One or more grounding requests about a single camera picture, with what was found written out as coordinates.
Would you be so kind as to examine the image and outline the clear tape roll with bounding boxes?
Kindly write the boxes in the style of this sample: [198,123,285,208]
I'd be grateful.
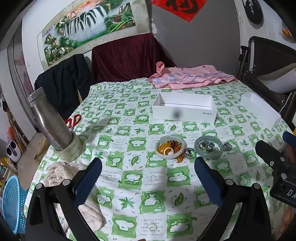
[54,132,80,160]

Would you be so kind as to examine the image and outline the brown cardboard box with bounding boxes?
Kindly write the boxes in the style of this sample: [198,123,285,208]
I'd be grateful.
[34,132,50,163]

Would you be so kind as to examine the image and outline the black folding chair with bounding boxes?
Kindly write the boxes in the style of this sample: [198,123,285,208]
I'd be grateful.
[235,36,296,130]

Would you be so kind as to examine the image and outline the white board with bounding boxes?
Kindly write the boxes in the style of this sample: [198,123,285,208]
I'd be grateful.
[257,68,296,93]

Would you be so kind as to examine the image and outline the waterfall landscape painting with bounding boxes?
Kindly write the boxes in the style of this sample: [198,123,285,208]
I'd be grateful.
[37,0,151,70]

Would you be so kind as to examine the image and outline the red paper poster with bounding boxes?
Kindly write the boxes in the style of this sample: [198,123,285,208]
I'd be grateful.
[151,0,204,23]

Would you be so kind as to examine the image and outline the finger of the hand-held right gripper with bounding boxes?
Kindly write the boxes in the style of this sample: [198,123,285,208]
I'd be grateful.
[282,131,296,145]
[255,140,296,171]

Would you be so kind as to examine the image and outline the blue plastic basket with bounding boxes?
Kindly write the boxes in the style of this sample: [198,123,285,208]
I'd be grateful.
[2,175,29,234]

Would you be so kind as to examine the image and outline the green checked tablecloth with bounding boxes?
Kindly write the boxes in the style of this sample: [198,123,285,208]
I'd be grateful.
[24,77,296,241]

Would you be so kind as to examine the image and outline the amber bead bracelet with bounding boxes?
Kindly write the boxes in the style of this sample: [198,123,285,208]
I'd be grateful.
[167,139,186,163]

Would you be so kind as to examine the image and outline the green jade bangle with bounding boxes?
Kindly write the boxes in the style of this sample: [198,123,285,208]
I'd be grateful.
[194,136,224,159]

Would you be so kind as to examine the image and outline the pink floral garment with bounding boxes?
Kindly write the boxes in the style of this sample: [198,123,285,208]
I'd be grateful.
[149,61,238,90]

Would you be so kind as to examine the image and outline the white electronic device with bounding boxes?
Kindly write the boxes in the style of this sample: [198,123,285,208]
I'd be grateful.
[6,140,23,164]

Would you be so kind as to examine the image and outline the white cardboard box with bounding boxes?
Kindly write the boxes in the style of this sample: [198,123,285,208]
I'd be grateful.
[151,92,218,124]

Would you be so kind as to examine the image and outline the red scissors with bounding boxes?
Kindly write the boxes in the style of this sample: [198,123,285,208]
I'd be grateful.
[65,114,82,132]

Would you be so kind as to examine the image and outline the dark red velvet cloth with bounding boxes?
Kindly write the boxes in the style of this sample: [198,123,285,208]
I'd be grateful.
[91,33,176,83]

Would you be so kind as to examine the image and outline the beige knitted cloth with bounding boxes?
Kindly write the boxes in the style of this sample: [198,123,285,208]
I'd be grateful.
[42,162,107,232]

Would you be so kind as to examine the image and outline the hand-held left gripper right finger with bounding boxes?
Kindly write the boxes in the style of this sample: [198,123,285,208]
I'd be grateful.
[194,157,271,241]

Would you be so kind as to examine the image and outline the black jacket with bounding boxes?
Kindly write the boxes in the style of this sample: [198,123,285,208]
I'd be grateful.
[34,54,93,114]

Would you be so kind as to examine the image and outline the pale jade bangle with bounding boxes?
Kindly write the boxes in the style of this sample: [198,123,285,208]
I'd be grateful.
[155,136,187,159]

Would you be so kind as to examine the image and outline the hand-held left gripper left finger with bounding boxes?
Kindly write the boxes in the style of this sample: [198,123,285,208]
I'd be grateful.
[24,157,102,241]

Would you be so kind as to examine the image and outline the white box lid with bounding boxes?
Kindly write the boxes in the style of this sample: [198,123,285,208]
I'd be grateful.
[240,93,282,127]

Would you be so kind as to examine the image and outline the black oval sign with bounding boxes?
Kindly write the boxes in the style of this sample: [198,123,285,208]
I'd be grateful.
[245,0,264,25]

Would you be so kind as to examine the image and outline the stainless steel bottle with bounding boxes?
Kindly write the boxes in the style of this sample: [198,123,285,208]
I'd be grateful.
[28,87,74,151]

